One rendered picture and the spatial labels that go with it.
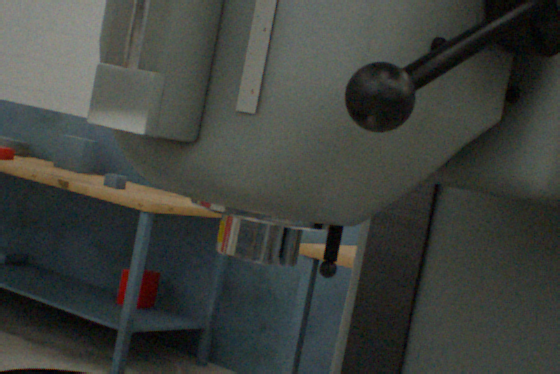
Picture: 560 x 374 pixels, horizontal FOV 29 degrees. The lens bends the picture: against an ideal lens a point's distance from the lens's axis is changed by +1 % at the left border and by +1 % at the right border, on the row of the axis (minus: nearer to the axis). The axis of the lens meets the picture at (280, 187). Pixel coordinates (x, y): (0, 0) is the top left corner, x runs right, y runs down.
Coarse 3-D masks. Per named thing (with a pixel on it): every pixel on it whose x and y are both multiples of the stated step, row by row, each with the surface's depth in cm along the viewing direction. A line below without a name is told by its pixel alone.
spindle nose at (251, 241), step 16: (240, 224) 59; (256, 224) 59; (224, 240) 60; (240, 240) 59; (256, 240) 59; (272, 240) 59; (288, 240) 59; (240, 256) 59; (256, 256) 59; (272, 256) 59; (288, 256) 60
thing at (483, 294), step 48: (432, 192) 96; (384, 240) 99; (432, 240) 96; (480, 240) 94; (528, 240) 91; (384, 288) 98; (432, 288) 96; (480, 288) 93; (528, 288) 91; (384, 336) 98; (432, 336) 96; (480, 336) 93; (528, 336) 90
